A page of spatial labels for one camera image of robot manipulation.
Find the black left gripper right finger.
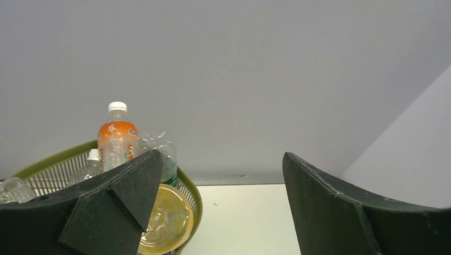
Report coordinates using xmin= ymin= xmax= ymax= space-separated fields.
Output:
xmin=282 ymin=152 xmax=450 ymax=254

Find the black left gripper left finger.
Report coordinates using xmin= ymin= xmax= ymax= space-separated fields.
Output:
xmin=1 ymin=150 xmax=163 ymax=254

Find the large clear plastic bottle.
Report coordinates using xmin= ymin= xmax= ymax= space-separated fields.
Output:
xmin=68 ymin=149 xmax=102 ymax=186

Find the yellow juice bottle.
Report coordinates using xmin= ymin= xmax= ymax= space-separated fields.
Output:
xmin=137 ymin=184 xmax=194 ymax=255

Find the orange label tea bottle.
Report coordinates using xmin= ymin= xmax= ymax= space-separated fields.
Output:
xmin=97 ymin=101 xmax=139 ymax=172

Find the dark green label bottle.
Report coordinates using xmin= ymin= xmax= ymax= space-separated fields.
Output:
xmin=139 ymin=131 xmax=179 ymax=188

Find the blue label water bottle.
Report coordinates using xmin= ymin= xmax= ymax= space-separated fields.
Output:
xmin=1 ymin=177 xmax=37 ymax=204

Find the green plastic mesh bin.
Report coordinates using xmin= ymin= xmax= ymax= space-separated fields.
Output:
xmin=12 ymin=140 xmax=203 ymax=254

